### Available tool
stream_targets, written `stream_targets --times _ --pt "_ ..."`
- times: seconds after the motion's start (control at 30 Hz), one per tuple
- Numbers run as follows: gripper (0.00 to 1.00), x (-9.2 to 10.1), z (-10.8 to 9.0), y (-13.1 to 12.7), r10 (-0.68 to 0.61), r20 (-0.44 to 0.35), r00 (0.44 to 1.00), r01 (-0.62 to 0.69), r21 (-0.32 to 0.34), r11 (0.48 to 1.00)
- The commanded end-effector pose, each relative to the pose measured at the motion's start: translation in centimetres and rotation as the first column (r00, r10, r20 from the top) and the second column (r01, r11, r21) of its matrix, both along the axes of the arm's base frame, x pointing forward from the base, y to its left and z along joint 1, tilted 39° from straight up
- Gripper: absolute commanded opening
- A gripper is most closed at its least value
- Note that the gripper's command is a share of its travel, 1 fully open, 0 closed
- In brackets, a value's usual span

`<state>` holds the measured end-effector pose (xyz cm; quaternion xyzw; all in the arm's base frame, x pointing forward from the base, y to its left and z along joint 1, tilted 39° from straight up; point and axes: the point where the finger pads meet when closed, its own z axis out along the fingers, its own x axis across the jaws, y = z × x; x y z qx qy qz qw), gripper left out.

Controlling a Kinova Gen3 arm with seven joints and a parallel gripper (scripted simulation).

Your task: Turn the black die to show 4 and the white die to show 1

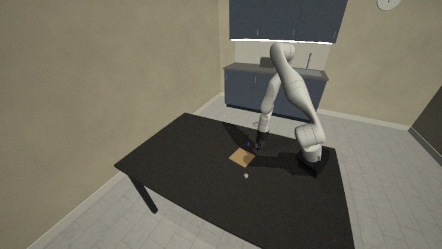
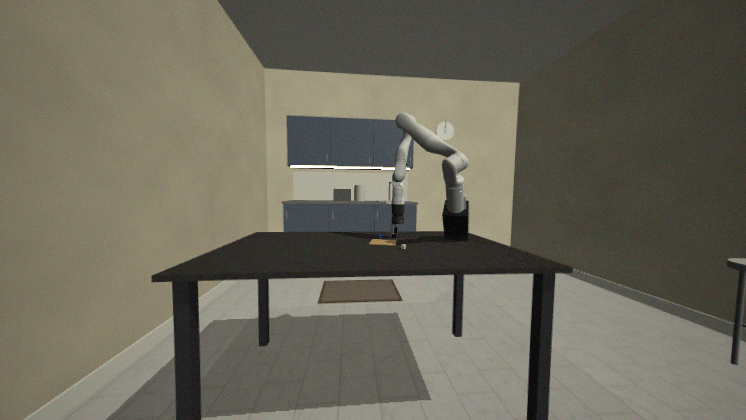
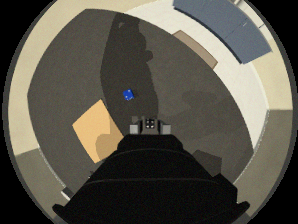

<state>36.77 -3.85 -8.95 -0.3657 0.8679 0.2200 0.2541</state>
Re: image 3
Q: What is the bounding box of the tan square mat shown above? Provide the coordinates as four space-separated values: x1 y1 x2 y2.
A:
72 99 124 163

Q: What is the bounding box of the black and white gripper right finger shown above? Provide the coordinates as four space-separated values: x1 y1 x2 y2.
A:
157 120 171 134

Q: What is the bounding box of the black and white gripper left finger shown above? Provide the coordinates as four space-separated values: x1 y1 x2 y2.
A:
130 120 143 134

